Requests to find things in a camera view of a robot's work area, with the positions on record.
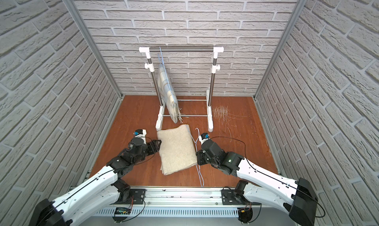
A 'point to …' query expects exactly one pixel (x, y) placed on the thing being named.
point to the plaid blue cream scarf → (169, 94)
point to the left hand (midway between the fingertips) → (157, 139)
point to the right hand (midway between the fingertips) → (193, 156)
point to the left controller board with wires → (127, 210)
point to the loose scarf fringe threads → (221, 112)
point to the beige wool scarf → (176, 149)
